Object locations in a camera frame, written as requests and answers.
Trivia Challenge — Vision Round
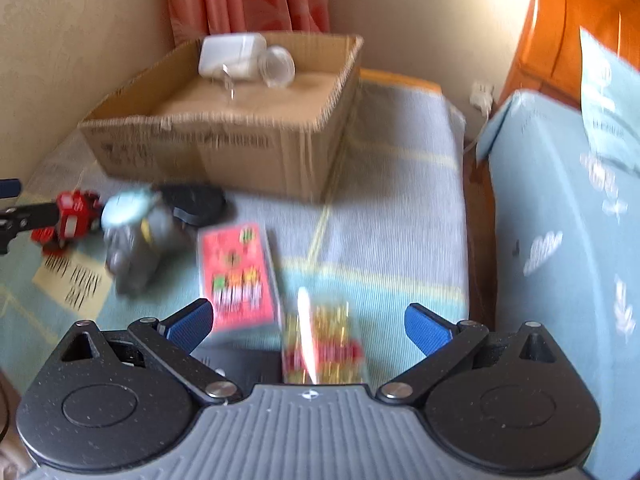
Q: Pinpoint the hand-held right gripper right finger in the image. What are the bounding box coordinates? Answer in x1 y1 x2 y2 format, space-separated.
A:
375 302 568 406

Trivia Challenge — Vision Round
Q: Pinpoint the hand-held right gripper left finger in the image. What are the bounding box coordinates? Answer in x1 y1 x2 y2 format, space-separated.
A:
47 297 241 406

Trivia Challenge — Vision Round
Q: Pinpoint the red toy car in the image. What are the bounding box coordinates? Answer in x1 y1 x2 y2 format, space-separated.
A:
31 189 105 256

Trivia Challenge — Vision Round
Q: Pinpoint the red card box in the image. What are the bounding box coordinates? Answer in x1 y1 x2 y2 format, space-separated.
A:
196 221 283 333

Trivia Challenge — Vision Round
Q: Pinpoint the grey blue toy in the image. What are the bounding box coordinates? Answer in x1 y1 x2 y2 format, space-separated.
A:
102 205 198 297

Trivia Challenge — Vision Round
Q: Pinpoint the golden capsule bottle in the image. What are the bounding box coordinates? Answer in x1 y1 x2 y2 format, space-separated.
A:
280 287 371 386

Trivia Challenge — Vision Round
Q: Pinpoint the mint green egg-shaped container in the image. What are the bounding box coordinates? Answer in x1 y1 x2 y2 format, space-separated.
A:
101 189 163 228

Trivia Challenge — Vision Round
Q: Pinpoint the black case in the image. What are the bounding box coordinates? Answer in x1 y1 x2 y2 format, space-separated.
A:
155 184 227 228

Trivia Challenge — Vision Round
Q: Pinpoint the cardboard box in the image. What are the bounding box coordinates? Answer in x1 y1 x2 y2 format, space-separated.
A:
77 32 365 204

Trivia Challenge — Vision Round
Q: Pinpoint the light blue bed sheet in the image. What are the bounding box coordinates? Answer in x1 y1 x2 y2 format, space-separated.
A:
475 89 640 480

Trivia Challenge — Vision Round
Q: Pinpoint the white plastic container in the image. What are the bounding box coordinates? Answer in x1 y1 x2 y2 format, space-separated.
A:
198 32 267 82

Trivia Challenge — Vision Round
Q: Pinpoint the clear plastic jar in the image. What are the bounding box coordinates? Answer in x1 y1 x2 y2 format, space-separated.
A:
220 45 297 103

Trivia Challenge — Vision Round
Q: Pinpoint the light blue pillow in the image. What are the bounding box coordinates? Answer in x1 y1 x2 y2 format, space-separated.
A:
579 27 640 176

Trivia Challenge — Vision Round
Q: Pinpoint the wooden bed headboard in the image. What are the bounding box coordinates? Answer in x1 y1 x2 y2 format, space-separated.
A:
497 0 640 111

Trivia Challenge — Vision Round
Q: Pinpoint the white cable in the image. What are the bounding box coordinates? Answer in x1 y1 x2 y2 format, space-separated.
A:
462 107 493 154

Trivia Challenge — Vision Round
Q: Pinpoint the white charger in wall socket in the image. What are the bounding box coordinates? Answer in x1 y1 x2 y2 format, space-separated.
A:
471 81 496 111

